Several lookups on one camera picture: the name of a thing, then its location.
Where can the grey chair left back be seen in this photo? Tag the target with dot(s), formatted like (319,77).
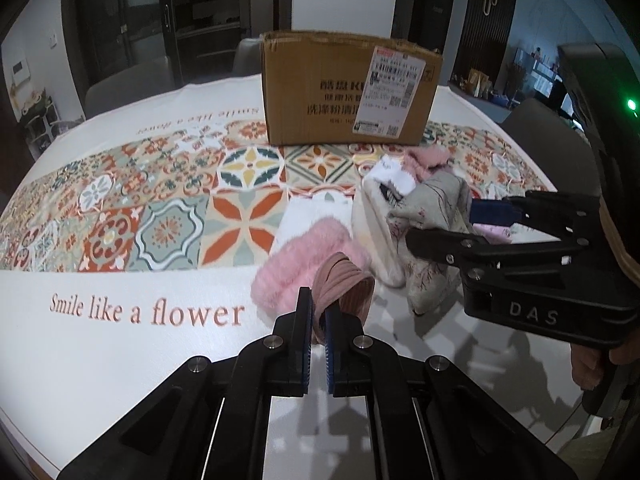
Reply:
(134,84)

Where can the patterned tile tablecloth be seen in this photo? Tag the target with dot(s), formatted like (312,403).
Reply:
(132,243)

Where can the brown cardboard box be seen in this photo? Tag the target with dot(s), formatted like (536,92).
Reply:
(338,88)

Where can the floral beige zip pouch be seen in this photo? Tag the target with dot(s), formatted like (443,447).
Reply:
(420,225)

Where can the grey chair right side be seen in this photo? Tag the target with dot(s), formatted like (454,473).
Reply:
(561,152)

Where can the person's right hand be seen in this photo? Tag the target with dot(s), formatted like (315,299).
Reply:
(587,371)

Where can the grey chair behind table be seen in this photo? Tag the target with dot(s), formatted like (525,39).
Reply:
(248,58)

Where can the cream fuzzy sock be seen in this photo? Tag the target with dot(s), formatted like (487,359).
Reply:
(381,188)

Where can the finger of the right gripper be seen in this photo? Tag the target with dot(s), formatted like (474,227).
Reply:
(507,212)
(446,247)

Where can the dusty pink fuzzy cloth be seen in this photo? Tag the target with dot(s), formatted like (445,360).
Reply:
(421,163)

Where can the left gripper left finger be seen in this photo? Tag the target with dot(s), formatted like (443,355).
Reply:
(291,368)

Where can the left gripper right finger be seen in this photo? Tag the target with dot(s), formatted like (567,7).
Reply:
(340,330)

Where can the white shelf cart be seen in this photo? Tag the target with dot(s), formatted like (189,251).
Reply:
(39,120)

